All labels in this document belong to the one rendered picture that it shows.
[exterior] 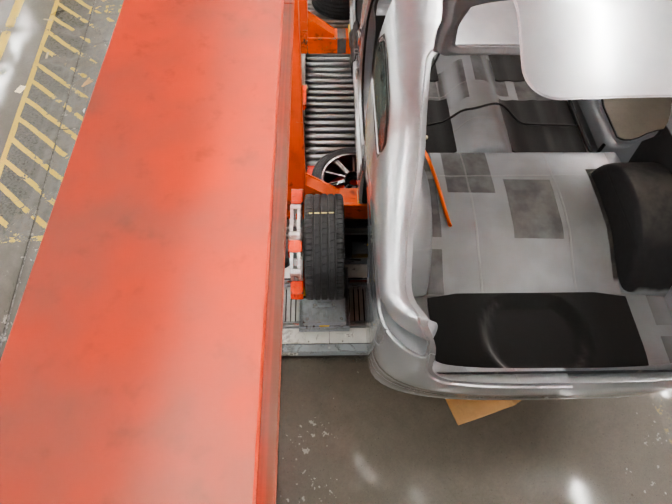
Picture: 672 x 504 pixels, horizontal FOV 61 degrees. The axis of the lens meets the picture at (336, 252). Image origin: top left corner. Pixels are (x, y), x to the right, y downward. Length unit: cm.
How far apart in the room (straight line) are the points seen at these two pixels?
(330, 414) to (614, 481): 184
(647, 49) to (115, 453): 148
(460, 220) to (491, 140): 86
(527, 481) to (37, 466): 364
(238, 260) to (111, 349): 15
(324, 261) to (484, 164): 132
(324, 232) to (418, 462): 162
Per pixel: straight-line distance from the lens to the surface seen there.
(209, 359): 57
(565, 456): 417
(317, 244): 322
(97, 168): 75
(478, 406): 409
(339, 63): 582
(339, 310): 402
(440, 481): 390
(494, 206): 365
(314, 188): 388
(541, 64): 158
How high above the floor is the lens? 373
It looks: 55 degrees down
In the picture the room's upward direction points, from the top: 2 degrees clockwise
